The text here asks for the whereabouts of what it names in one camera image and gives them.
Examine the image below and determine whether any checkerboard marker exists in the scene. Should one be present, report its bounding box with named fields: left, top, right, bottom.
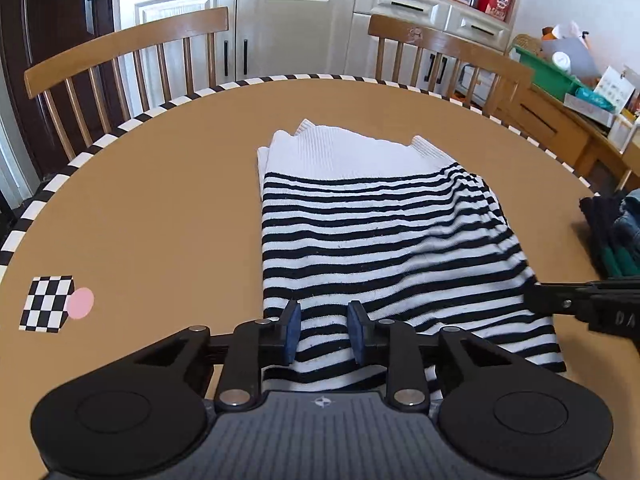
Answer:
left=19, top=275, right=75, bottom=333

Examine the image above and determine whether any wooden chair with sticker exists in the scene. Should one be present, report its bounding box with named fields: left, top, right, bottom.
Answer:
left=367, top=14, right=535, bottom=118

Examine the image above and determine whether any pink round sticker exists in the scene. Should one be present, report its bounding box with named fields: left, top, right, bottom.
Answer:
left=66, top=287, right=95, bottom=319

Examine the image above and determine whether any dark brown door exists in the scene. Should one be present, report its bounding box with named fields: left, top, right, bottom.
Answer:
left=0, top=0, right=123, bottom=181

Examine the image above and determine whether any folded navy green sweater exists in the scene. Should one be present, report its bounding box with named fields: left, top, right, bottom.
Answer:
left=579, top=195, right=640, bottom=278

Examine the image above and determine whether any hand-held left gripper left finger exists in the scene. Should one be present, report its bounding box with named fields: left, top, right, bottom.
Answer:
left=134, top=300, right=302, bottom=408

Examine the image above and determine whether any wooden sideboard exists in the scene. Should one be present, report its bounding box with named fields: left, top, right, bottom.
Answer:
left=452, top=57, right=640, bottom=196

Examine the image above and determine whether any black white striped sweater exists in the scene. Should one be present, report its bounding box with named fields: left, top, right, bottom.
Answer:
left=256, top=119, right=567, bottom=395

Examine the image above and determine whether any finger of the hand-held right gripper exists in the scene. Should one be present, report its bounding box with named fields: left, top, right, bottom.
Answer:
left=525, top=280, right=601, bottom=321

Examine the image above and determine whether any grey orange plush toy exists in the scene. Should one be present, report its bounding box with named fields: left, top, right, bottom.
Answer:
left=540, top=21, right=601, bottom=78

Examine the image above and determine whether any white desk calendar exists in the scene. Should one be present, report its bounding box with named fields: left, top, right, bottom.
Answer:
left=592, top=65, right=633, bottom=111

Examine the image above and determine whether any teal wipes pack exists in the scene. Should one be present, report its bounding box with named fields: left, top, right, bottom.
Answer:
left=575, top=86, right=616, bottom=111

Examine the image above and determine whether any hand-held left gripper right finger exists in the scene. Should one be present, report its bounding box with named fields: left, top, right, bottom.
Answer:
left=347, top=300, right=513, bottom=411

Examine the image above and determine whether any grey flat box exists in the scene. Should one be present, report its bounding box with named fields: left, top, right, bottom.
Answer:
left=565, top=92, right=617, bottom=128

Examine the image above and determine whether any white cabinet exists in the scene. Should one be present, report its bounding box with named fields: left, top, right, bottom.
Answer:
left=111, top=0, right=531, bottom=113

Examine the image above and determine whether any wicker basket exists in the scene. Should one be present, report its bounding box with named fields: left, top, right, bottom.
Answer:
left=509, top=34, right=543, bottom=58

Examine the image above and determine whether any green plastic bin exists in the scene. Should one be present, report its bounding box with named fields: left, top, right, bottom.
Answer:
left=512, top=45, right=583, bottom=101

